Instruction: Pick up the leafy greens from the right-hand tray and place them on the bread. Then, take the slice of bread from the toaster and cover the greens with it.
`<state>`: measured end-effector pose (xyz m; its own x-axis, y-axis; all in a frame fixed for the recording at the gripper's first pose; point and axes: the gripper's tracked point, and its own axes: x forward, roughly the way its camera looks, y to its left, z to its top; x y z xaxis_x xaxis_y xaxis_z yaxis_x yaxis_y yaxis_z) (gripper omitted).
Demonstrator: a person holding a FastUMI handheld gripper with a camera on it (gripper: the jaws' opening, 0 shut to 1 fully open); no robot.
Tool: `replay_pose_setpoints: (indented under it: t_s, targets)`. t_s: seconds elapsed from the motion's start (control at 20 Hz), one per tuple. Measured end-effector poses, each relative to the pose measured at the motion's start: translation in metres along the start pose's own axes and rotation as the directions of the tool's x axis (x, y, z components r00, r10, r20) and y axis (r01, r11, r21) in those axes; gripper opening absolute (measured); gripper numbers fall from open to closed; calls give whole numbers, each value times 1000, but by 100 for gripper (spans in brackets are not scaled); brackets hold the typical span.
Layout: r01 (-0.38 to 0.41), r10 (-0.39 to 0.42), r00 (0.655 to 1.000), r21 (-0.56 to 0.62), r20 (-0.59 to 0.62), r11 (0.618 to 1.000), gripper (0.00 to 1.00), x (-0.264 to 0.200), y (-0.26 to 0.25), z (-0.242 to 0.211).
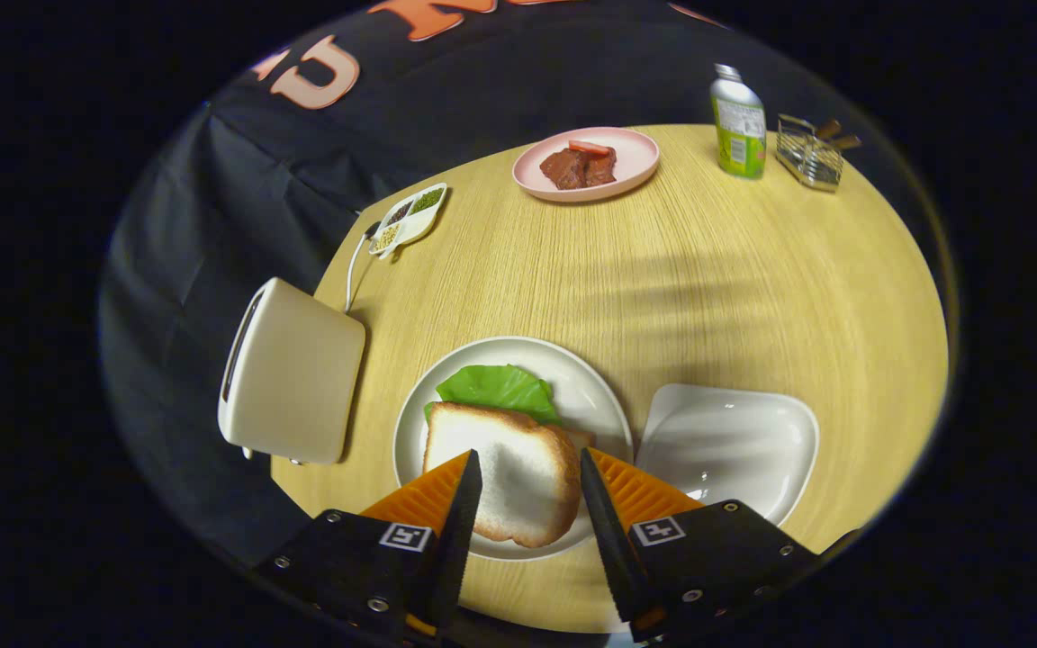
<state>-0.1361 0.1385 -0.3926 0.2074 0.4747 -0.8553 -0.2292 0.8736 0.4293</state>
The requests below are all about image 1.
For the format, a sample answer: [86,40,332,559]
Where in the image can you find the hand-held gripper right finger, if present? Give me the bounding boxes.
[579,447,821,642]

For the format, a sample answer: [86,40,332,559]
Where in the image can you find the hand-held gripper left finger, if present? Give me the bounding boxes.
[251,449,484,642]

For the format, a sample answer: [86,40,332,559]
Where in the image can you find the toasted bread slice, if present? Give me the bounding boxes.
[422,401,582,549]

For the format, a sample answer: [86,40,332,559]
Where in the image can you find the green lettuce leaf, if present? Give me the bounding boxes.
[423,364,563,427]

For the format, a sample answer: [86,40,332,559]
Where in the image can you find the round white plate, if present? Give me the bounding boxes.
[392,336,635,563]

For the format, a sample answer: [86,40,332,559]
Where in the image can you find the white curved dish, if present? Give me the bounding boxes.
[636,383,820,527]

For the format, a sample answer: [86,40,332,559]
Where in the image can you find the cream toaster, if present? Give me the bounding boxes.
[217,277,366,466]

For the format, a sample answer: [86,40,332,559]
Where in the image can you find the white divided seasoning dish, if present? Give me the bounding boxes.
[368,183,449,262]

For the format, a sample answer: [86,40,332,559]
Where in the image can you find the brown meat slices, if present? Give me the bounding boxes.
[539,147,618,191]

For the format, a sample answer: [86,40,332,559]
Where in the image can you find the pink plate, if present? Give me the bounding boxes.
[512,126,661,203]

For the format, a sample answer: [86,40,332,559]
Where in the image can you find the green label metal bottle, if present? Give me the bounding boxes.
[709,63,768,180]

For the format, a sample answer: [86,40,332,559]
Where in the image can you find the white toaster cable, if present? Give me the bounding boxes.
[345,220,383,313]

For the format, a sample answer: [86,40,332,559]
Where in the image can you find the small wire basket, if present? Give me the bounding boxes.
[774,114,845,193]

